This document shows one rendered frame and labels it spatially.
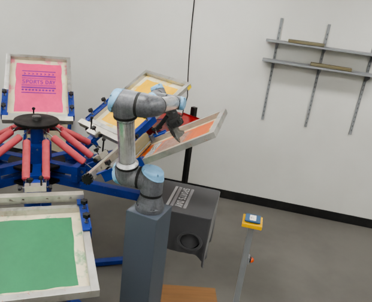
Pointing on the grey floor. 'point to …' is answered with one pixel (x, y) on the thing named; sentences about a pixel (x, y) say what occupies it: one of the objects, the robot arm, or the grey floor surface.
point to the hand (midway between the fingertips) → (178, 141)
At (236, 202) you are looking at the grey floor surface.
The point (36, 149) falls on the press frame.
